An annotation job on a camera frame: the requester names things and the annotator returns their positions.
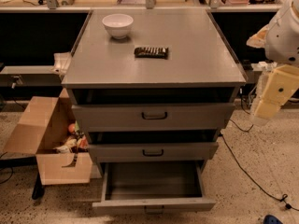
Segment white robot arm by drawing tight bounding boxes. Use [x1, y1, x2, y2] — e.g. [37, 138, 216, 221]
[247, 0, 299, 126]

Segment grey middle drawer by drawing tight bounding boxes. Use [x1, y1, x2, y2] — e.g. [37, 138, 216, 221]
[89, 142, 219, 162]

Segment black floor cable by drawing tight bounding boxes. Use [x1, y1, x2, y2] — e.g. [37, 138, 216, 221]
[220, 119, 299, 212]

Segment dark snack bar wrapper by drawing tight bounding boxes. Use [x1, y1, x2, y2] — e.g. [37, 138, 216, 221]
[134, 47, 169, 59]

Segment grey top drawer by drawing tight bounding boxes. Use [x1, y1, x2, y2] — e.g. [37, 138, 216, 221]
[72, 104, 235, 133]

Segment grey drawer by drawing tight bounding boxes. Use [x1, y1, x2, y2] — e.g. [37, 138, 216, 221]
[72, 104, 235, 133]
[93, 161, 215, 215]
[89, 142, 219, 162]

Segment grey bottom drawer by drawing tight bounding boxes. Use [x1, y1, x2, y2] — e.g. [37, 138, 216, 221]
[93, 161, 215, 215]

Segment toys in cardboard box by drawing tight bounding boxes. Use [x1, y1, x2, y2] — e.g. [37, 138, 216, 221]
[54, 122, 88, 153]

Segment grey drawer cabinet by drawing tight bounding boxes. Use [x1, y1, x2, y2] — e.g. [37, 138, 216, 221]
[61, 7, 248, 179]

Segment open cardboard box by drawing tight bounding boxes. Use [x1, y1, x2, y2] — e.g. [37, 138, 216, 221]
[4, 90, 93, 185]

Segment white ceramic bowl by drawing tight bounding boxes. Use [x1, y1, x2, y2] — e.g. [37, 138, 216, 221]
[102, 14, 134, 39]

